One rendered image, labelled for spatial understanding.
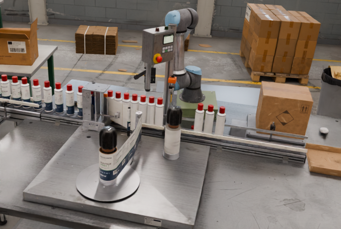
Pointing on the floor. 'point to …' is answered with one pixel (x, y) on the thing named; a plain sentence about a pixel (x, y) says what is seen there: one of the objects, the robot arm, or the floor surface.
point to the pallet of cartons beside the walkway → (278, 43)
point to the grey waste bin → (329, 100)
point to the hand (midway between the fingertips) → (144, 93)
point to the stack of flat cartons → (96, 40)
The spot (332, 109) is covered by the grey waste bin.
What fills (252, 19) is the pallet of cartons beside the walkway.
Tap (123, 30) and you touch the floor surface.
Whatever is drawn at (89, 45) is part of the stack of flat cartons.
